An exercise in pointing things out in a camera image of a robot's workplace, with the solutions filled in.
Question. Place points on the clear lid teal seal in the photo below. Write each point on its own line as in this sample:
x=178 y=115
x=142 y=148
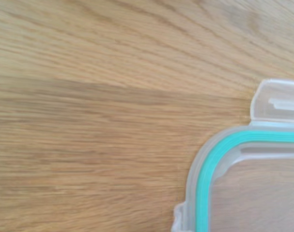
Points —
x=204 y=164

